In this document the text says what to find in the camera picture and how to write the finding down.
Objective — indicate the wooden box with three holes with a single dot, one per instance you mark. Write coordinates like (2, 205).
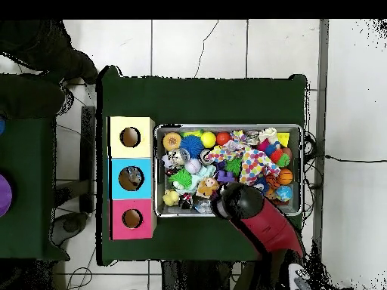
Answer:
(130, 164)

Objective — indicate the plain yellow ball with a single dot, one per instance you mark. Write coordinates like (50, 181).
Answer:
(208, 139)

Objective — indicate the small red ball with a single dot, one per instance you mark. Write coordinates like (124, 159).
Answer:
(223, 138)

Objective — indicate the black panel stand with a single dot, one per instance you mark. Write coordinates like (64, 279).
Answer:
(88, 157)

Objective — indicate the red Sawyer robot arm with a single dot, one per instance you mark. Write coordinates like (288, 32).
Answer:
(272, 229)

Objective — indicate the crushed silver drink can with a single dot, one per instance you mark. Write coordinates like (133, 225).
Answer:
(179, 156)

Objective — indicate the orange ball with cream dots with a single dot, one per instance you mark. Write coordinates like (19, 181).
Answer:
(172, 141)

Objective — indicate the green spiky rubber ball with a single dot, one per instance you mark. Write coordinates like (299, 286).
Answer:
(181, 178)

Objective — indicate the blue spiky rubber ball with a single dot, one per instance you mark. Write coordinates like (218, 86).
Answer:
(192, 145)

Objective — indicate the polka dot cloth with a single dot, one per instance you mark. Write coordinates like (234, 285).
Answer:
(254, 163)

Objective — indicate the purple toy building block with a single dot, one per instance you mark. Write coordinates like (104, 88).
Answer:
(225, 176)

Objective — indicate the grey stand base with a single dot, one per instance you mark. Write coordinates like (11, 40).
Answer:
(74, 225)

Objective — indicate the person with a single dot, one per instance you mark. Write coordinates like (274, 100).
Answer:
(42, 48)

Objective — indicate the yellow rubber duck toy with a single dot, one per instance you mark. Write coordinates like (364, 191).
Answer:
(171, 197)

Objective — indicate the tan plush animal toy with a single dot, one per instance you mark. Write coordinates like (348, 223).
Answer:
(207, 187)

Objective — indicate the dark green table cloth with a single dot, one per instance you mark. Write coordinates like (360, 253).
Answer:
(30, 181)
(211, 96)

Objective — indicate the purple and blue bowl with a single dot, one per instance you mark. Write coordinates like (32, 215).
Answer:
(3, 194)

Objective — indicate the shallow clear mesh bin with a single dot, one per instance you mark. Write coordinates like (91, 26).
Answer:
(228, 127)

